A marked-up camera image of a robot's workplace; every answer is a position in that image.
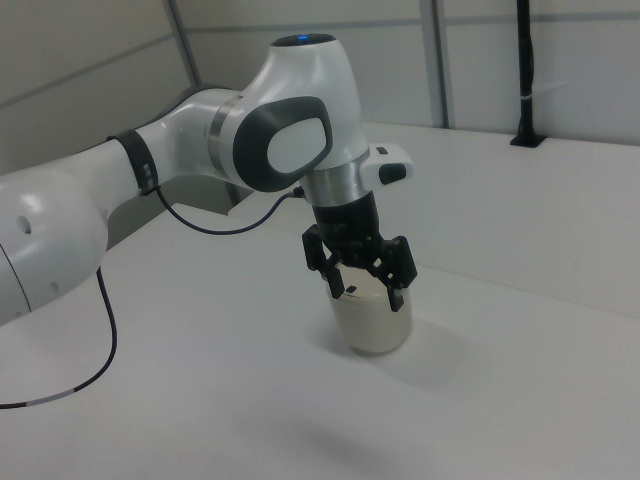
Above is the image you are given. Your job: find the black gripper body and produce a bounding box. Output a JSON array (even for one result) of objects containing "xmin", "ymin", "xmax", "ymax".
[{"xmin": 310, "ymin": 191, "xmax": 397, "ymax": 267}]

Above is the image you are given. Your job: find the white trash bin lid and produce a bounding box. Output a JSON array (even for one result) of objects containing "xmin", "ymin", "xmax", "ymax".
[{"xmin": 334, "ymin": 264, "xmax": 392, "ymax": 301}]

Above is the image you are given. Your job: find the small white trash bin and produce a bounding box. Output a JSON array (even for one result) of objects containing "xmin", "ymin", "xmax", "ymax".
[{"xmin": 324, "ymin": 263, "xmax": 414, "ymax": 357}]

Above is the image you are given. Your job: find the black pole with base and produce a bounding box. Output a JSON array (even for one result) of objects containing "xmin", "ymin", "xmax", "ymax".
[{"xmin": 509, "ymin": 0, "xmax": 547, "ymax": 149}]

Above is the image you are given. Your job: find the grey partition post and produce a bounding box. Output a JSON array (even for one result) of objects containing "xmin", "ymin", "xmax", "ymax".
[
  {"xmin": 162, "ymin": 0, "xmax": 205, "ymax": 90},
  {"xmin": 419, "ymin": 0, "xmax": 459, "ymax": 129}
]

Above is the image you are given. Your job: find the black cable strap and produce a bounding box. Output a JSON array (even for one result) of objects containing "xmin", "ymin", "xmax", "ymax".
[{"xmin": 106, "ymin": 128, "xmax": 162, "ymax": 197}]

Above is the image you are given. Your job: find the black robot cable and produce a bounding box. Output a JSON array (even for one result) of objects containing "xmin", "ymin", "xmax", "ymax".
[{"xmin": 0, "ymin": 183, "xmax": 307, "ymax": 412}]

